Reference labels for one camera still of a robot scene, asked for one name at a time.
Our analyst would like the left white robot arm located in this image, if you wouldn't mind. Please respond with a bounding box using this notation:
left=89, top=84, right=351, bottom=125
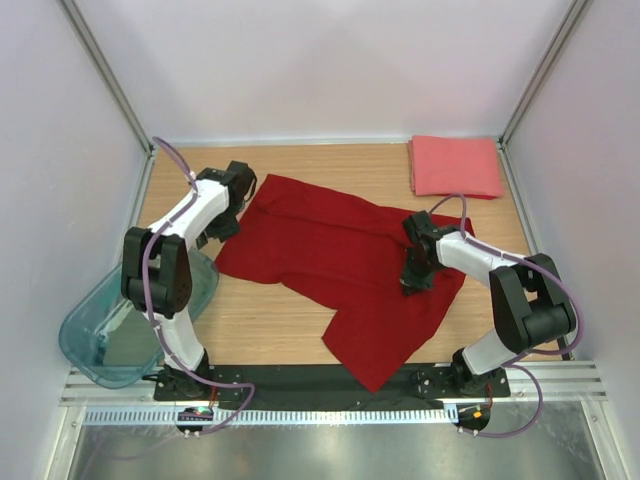
left=121, top=161, right=257, bottom=400

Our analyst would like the slotted cable duct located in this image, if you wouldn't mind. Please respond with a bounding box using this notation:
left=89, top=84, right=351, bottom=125
left=83, top=404, right=458, bottom=427

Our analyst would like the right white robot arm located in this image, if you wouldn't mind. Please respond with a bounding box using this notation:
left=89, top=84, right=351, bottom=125
left=400, top=211, right=578, bottom=396

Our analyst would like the dark red t shirt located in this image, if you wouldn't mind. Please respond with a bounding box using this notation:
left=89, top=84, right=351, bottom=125
left=215, top=174, right=465, bottom=393

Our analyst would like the aluminium frame rail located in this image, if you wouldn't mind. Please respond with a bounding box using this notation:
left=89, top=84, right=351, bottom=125
left=57, top=0, right=154, bottom=156
left=498, top=0, right=592, bottom=150

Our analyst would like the teal plastic bin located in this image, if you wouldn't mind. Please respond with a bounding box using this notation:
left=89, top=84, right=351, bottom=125
left=58, top=249, right=222, bottom=389

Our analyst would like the right aluminium frame rail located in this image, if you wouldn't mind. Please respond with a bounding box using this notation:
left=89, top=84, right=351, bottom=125
left=498, top=0, right=592, bottom=150

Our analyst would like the folded pink t shirt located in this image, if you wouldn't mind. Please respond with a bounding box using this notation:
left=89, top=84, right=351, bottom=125
left=408, top=135, right=504, bottom=199

